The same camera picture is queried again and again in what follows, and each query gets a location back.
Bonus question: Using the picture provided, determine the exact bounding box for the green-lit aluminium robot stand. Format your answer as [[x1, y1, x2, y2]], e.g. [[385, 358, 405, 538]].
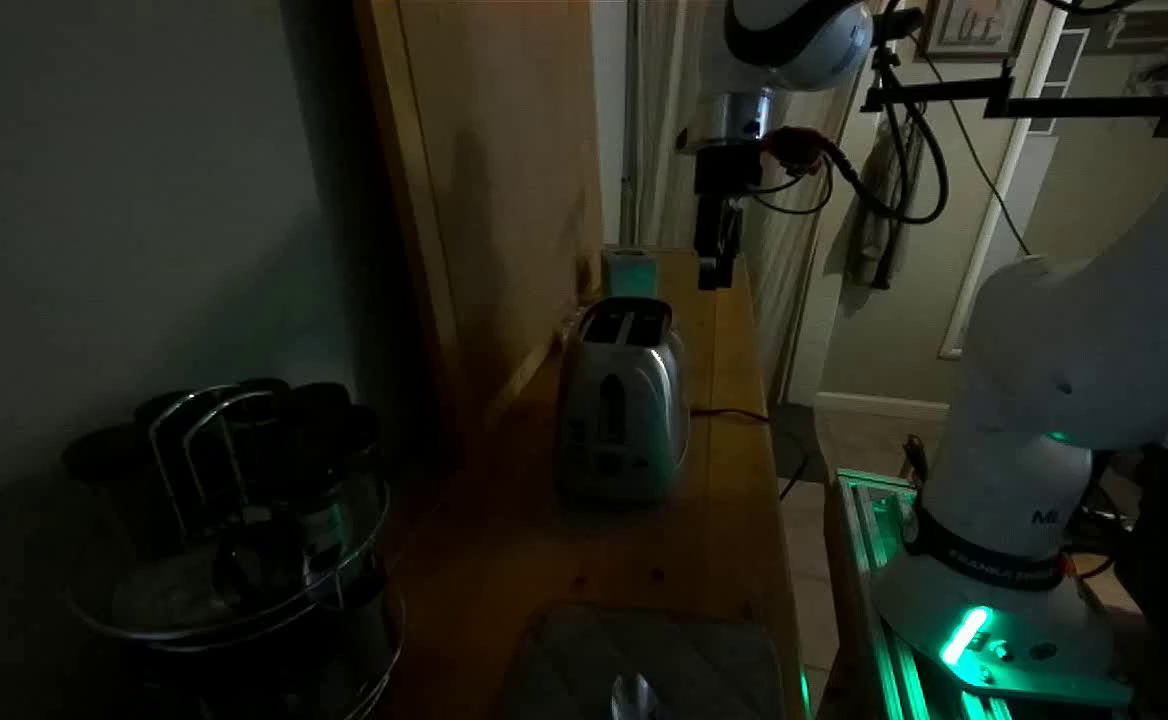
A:
[[818, 465, 1134, 720]]

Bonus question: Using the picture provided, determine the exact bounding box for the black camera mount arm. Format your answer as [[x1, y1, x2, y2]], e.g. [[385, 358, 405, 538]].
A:
[[858, 37, 1168, 144]]

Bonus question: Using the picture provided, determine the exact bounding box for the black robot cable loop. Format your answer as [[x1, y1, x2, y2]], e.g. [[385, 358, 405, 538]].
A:
[[756, 75, 952, 228]]

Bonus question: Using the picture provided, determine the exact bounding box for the teal small box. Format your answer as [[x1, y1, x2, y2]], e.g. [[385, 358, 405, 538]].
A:
[[603, 244, 662, 306]]

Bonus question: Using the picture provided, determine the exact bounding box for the wire pan rack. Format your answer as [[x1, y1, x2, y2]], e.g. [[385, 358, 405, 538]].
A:
[[141, 379, 285, 541]]

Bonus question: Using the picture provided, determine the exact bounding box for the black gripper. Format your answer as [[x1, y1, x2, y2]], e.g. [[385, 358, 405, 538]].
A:
[[692, 138, 768, 293]]

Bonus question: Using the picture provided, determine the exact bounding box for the dark hanging bag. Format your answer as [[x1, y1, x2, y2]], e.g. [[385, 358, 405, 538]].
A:
[[845, 127, 910, 298]]

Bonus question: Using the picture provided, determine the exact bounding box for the framed wall picture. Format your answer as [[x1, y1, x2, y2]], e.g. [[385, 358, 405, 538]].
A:
[[921, 0, 1035, 64]]

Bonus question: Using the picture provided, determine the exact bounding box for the tall wooden panel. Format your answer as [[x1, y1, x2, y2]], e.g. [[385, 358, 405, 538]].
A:
[[351, 0, 610, 452]]

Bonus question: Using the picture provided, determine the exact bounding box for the white door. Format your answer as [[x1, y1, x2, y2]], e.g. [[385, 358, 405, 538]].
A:
[[938, 13, 1088, 363]]

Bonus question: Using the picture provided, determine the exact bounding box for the silver two-slot toaster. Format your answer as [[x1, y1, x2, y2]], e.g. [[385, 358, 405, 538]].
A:
[[551, 293, 692, 507]]

